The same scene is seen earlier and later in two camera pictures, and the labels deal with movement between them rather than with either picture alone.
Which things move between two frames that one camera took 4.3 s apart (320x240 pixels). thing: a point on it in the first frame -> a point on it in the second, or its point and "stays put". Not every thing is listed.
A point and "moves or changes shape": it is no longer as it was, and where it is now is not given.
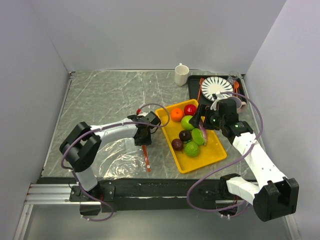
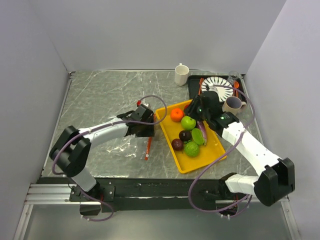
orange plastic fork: x=201 y=82 stays put
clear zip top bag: x=119 y=158 moves or changes shape
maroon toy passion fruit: x=177 y=144 stays put
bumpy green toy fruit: x=191 y=149 stays put
